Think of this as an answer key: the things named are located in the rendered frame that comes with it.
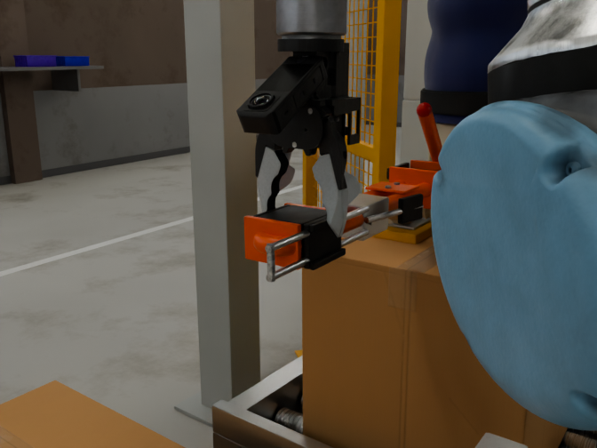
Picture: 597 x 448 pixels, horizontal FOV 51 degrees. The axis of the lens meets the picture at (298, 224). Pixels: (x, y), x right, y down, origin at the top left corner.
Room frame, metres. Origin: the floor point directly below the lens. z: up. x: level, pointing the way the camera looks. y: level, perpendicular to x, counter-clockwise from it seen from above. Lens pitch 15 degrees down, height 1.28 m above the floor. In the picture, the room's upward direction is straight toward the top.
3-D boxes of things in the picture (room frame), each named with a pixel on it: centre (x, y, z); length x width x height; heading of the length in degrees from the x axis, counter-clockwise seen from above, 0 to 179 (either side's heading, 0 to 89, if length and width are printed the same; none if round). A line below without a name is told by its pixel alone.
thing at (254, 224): (0.69, 0.01, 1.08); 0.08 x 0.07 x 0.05; 145
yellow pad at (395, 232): (1.24, -0.26, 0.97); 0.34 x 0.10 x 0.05; 145
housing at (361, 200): (0.80, -0.08, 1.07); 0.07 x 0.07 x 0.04; 55
